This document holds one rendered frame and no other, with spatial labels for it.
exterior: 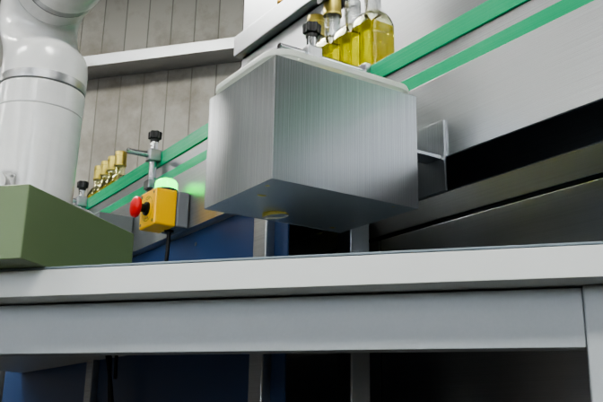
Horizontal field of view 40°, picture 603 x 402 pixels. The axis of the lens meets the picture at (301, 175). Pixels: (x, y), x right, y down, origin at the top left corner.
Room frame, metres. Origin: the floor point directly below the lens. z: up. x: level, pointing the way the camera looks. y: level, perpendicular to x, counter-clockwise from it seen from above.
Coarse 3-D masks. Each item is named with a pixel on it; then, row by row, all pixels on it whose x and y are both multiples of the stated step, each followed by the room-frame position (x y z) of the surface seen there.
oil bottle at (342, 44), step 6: (348, 24) 1.30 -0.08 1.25; (342, 30) 1.31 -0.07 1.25; (348, 30) 1.29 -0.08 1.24; (336, 36) 1.32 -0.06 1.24; (342, 36) 1.31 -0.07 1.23; (348, 36) 1.29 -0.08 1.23; (336, 42) 1.32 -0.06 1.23; (342, 42) 1.31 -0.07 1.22; (348, 42) 1.29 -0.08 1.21; (336, 48) 1.32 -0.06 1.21; (342, 48) 1.31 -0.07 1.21; (348, 48) 1.29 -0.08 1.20; (336, 54) 1.32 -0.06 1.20; (342, 54) 1.31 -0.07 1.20; (348, 54) 1.29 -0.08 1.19; (342, 60) 1.31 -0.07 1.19; (348, 60) 1.29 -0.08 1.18
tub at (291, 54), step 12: (276, 48) 0.91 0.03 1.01; (252, 60) 0.94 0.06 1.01; (264, 60) 0.93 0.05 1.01; (300, 60) 0.92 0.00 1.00; (312, 60) 0.92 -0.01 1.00; (324, 60) 0.93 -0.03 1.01; (240, 72) 0.96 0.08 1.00; (336, 72) 0.95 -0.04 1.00; (348, 72) 0.95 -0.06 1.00; (360, 72) 0.96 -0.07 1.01; (228, 84) 1.01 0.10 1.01; (384, 84) 0.99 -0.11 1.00; (396, 84) 0.99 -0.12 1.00
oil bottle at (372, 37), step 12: (372, 12) 1.25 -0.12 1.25; (360, 24) 1.26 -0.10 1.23; (372, 24) 1.24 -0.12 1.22; (384, 24) 1.26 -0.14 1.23; (360, 36) 1.26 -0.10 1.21; (372, 36) 1.24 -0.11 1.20; (384, 36) 1.26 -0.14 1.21; (360, 48) 1.26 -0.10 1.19; (372, 48) 1.24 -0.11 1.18; (384, 48) 1.26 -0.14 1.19; (360, 60) 1.26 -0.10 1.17; (372, 60) 1.24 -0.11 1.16
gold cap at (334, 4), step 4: (328, 0) 1.36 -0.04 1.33; (332, 0) 1.36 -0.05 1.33; (336, 0) 1.36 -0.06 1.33; (340, 0) 1.37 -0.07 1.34; (324, 4) 1.37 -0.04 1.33; (328, 4) 1.36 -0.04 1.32; (332, 4) 1.36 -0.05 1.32; (336, 4) 1.36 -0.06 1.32; (340, 4) 1.37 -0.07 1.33; (324, 8) 1.37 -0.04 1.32; (328, 8) 1.36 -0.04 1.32; (332, 8) 1.36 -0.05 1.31; (336, 8) 1.36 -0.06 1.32; (340, 8) 1.37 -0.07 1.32; (324, 12) 1.36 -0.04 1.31; (328, 12) 1.36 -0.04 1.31; (332, 12) 1.36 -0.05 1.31; (336, 12) 1.36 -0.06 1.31; (340, 12) 1.36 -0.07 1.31; (324, 16) 1.38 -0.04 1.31; (340, 16) 1.38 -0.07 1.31
